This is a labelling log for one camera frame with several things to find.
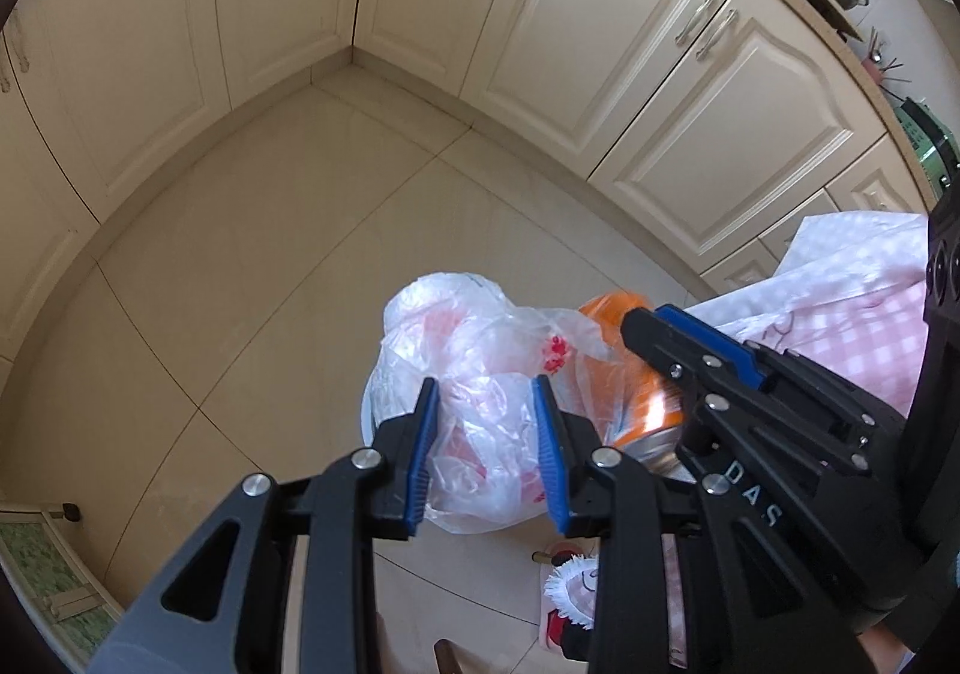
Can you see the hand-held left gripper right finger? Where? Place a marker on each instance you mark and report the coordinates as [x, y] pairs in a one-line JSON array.
[[551, 456]]

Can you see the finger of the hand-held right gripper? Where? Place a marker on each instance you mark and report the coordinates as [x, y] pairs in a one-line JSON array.
[[652, 344], [709, 338]]

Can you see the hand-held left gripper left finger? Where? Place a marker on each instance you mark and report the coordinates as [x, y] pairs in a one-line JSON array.
[[420, 449]]

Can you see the orange snack packet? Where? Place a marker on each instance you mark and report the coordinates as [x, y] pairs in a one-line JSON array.
[[637, 419]]

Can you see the clear plastic bag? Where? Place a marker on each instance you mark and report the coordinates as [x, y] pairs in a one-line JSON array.
[[480, 344]]

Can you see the person's right forearm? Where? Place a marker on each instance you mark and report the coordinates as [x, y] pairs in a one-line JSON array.
[[889, 655]]

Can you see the pink checked tablecloth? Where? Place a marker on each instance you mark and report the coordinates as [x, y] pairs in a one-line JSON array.
[[862, 344]]

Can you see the white lace cloth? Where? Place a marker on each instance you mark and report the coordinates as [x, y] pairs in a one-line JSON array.
[[840, 247]]

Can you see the red plastic object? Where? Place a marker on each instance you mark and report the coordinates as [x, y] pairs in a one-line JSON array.
[[562, 633]]

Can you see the green electric cooker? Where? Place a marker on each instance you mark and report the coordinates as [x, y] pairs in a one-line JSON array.
[[930, 134]]

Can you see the cream lower cabinets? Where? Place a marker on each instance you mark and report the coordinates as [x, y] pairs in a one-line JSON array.
[[637, 44]]

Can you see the pink utensil holder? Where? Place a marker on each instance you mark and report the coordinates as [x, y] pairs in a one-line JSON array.
[[872, 70]]

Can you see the pink utensil cup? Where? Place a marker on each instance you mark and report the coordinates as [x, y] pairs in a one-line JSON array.
[[889, 59]]

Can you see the green patterned mat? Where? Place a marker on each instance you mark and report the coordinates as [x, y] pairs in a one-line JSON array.
[[37, 561]]

